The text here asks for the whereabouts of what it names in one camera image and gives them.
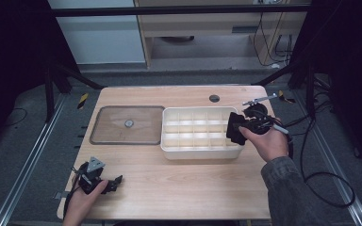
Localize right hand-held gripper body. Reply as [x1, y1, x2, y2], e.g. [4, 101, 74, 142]
[242, 93, 278, 136]

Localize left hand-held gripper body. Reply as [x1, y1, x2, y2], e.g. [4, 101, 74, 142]
[74, 156, 106, 195]

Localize black sock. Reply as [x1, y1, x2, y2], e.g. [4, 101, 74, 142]
[225, 111, 249, 146]

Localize white divided storage box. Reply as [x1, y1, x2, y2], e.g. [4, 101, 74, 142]
[159, 105, 246, 160]

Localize person's right hand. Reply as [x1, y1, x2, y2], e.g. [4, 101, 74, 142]
[239, 119, 289, 163]

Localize person's left hand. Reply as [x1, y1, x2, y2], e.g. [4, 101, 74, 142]
[63, 180, 109, 226]

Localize yellow black striped tape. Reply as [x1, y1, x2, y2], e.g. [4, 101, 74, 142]
[76, 92, 90, 110]
[278, 89, 296, 104]

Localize transparent box lid with knob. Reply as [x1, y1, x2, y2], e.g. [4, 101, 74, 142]
[89, 105, 166, 146]

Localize black metal stand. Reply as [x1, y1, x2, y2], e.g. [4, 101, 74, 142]
[43, 59, 105, 123]
[253, 59, 317, 119]

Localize light wooden desk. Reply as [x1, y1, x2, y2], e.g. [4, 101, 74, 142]
[134, 0, 309, 69]

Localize white cabinet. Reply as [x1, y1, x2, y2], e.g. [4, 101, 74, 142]
[47, 0, 147, 65]

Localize left hand-held gripper cable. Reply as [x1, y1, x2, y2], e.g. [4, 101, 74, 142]
[62, 170, 80, 220]

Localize hand-held gripper cable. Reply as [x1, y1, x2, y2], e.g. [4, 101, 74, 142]
[62, 170, 80, 220]
[272, 123, 295, 159]

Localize grey metal table bracket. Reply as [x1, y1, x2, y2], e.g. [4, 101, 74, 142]
[54, 191, 72, 201]

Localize right hand-held gripper cable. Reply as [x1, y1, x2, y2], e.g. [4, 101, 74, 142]
[272, 123, 295, 159]

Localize thick black floor cable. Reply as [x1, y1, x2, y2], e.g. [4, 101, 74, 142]
[282, 106, 356, 209]

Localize aluminium floor rail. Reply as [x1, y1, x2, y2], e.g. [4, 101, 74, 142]
[295, 90, 362, 226]
[0, 93, 67, 226]

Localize black hanging cables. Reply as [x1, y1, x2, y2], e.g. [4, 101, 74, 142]
[253, 12, 294, 68]

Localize thin black floor cable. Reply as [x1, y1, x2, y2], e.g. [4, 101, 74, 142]
[4, 107, 28, 127]

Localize black horizontal frame bar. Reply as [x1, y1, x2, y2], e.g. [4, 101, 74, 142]
[48, 4, 312, 17]

